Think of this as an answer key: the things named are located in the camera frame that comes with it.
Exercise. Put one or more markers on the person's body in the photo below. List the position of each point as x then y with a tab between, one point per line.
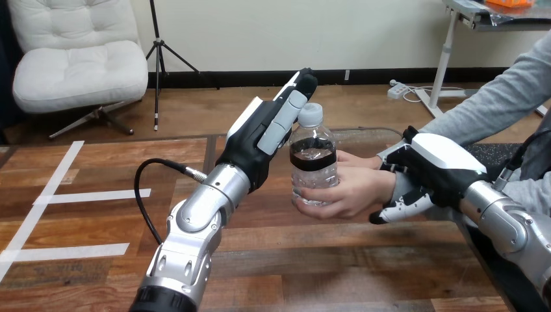
538	191

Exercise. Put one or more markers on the foil sheet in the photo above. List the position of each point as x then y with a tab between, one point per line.
516	16

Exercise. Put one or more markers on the person's hand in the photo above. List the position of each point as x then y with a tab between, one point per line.
361	189

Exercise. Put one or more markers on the white power strip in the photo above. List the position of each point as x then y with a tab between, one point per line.
397	89

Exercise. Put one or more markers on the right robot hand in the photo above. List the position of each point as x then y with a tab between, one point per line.
435	166

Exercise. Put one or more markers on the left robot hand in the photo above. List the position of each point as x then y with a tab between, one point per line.
243	146

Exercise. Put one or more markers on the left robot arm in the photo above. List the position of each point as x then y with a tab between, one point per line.
193	232

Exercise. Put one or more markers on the white desk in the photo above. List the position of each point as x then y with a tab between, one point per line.
445	56

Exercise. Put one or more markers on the clear water bottle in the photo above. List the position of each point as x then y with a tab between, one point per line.
313	172

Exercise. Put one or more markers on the person's forearm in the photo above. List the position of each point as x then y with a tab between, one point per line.
495	103

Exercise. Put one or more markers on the white cushioned chair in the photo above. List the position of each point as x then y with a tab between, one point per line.
82	64

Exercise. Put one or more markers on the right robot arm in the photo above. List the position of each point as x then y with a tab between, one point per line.
501	217

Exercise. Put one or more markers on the black tripod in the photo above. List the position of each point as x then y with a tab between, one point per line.
158	51

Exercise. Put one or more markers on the orange thing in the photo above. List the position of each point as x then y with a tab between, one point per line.
510	2

